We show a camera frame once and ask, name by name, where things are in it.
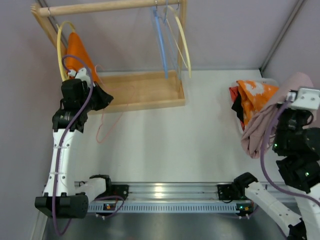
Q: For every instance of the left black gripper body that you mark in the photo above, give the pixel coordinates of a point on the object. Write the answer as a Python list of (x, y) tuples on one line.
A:
[(100, 97)]

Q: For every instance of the pink wire hanger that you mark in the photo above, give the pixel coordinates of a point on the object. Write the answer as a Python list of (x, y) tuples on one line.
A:
[(114, 109)]

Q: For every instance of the yellow hanger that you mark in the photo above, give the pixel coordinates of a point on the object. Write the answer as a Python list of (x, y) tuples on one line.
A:
[(59, 47)]

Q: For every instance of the orange trousers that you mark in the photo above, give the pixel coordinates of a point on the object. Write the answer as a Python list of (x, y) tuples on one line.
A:
[(77, 49)]

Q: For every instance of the pink trousers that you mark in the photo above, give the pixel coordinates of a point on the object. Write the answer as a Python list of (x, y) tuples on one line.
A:
[(255, 139)]

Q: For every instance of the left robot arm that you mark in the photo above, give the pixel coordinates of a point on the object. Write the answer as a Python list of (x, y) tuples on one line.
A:
[(65, 160)]

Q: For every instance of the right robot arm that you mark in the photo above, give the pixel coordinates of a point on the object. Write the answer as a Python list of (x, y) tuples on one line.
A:
[(300, 169)]

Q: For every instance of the blue hanger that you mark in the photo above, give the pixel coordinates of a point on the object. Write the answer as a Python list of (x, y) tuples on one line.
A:
[(167, 50)]

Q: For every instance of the cream hanger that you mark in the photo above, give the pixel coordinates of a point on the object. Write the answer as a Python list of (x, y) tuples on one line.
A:
[(175, 21)]

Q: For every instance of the wooden clothes rack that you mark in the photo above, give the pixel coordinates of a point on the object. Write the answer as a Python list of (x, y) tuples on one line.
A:
[(152, 89)]

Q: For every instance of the red cloth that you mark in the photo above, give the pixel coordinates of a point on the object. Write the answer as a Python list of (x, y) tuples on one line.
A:
[(234, 91)]

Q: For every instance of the orange white patterned cloth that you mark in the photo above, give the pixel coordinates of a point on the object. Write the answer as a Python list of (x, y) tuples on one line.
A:
[(254, 96)]

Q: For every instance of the white laundry tray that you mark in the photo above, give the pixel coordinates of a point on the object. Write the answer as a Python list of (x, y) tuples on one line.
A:
[(240, 115)]

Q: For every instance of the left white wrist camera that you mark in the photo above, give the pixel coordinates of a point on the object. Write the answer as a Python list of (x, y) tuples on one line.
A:
[(82, 74)]

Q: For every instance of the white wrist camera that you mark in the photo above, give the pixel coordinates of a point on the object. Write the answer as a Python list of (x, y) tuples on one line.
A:
[(82, 74), (304, 99)]

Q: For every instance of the aluminium mounting rail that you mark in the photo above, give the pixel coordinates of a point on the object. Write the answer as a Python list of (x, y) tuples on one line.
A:
[(99, 195)]

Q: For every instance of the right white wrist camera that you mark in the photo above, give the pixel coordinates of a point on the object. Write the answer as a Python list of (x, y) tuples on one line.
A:
[(304, 99)]

